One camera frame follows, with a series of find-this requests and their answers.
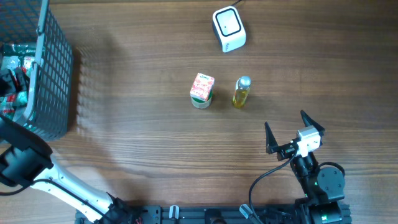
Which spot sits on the green lid round container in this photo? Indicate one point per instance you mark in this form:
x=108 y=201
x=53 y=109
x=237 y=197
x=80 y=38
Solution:
x=200 y=104

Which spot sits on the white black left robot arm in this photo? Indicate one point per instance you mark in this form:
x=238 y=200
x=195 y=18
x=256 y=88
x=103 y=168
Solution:
x=28 y=162

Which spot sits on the red white juice carton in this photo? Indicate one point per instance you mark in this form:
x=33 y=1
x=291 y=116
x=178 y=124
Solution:
x=202 y=86

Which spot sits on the white barcode scanner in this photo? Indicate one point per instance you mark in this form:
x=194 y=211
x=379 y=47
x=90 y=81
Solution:
x=228 y=28

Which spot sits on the grey plastic mesh basket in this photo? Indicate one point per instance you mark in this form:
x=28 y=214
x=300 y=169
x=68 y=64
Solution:
x=32 y=22

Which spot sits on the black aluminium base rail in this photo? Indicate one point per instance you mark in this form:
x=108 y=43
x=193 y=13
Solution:
x=273 y=214

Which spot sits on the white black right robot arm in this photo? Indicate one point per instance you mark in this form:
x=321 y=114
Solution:
x=323 y=184

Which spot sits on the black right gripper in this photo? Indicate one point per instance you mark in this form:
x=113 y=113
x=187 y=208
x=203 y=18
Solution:
x=285 y=150

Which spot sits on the yellow oil bottle silver cap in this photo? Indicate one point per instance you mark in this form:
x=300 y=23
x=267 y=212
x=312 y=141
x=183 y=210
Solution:
x=242 y=89

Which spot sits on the green 3M sponge package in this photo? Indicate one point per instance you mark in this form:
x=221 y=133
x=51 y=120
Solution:
x=17 y=64

